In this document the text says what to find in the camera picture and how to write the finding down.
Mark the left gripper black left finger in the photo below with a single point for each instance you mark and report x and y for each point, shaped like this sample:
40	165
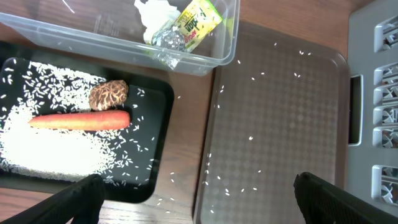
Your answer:
79	203

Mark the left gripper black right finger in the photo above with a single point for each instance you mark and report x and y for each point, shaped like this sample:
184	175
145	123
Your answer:
322	202

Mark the orange carrot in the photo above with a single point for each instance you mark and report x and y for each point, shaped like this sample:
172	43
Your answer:
93	121

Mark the brown food scrap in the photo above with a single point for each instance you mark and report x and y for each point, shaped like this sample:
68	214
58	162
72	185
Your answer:
108	94

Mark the aluminium foil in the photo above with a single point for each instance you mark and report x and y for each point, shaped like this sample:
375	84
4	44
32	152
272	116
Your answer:
169	38

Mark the white tissue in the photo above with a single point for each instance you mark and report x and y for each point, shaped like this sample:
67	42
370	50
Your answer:
154	15

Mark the green snack wrapper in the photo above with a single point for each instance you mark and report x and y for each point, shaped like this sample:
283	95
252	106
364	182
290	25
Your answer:
196	21

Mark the grey dishwasher rack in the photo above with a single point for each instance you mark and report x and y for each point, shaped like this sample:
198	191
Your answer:
371	170

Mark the black square bin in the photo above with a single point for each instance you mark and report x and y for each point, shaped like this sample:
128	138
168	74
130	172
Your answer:
122	194

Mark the dark brown tray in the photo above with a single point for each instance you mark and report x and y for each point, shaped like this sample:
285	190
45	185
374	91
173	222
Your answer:
278	109

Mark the pile of white rice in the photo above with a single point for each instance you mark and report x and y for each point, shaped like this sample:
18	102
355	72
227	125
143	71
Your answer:
122	156

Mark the clear plastic bin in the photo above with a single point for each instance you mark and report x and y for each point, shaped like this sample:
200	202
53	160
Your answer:
113	30

